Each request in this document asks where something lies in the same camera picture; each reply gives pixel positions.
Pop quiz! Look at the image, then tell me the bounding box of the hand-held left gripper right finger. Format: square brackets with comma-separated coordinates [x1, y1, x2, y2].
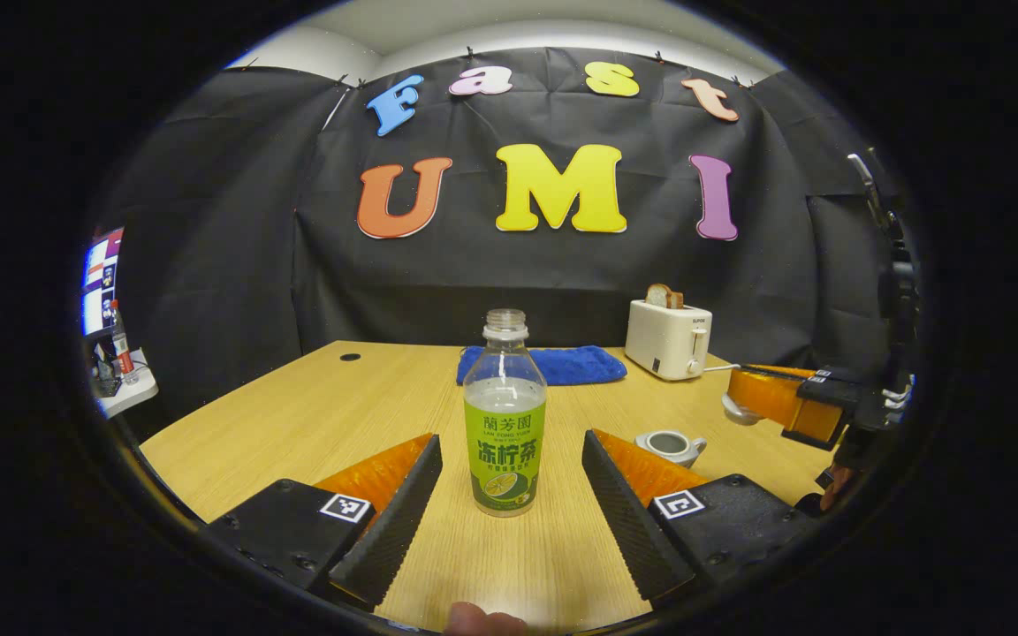
[581, 429, 824, 610]

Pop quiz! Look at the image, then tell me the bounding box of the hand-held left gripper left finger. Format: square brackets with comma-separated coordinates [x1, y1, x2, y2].
[204, 433, 444, 612]

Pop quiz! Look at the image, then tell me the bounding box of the white teacup lid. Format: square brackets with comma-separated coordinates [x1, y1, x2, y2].
[721, 393, 762, 427]

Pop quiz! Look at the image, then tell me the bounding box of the white floral teacup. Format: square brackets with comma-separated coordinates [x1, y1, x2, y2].
[634, 430, 708, 469]

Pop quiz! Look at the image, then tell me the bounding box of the green label water bottle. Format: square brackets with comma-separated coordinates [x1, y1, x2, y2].
[463, 308, 548, 518]

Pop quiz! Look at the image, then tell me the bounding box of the red label bottle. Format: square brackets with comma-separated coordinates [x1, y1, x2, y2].
[110, 300, 139, 385]

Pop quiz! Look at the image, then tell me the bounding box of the white toaster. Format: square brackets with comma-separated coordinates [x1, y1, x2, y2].
[625, 299, 713, 382]

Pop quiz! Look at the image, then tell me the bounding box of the blue towel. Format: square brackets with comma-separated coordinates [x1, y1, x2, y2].
[456, 345, 628, 387]

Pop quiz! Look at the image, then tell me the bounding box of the black backdrop cloth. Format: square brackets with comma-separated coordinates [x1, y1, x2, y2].
[89, 46, 916, 443]

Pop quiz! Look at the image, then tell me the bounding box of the white side table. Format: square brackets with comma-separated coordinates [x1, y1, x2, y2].
[94, 349, 159, 418]

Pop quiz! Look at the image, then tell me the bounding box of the colourful display screen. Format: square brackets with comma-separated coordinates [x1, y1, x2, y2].
[82, 228, 125, 337]

